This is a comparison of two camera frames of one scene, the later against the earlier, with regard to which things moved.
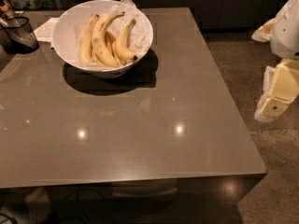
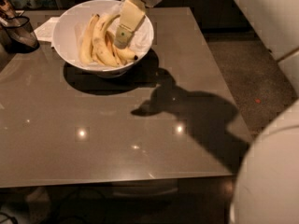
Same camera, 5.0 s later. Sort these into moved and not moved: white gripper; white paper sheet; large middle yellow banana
Moved: white gripper
Not moved: large middle yellow banana; white paper sheet
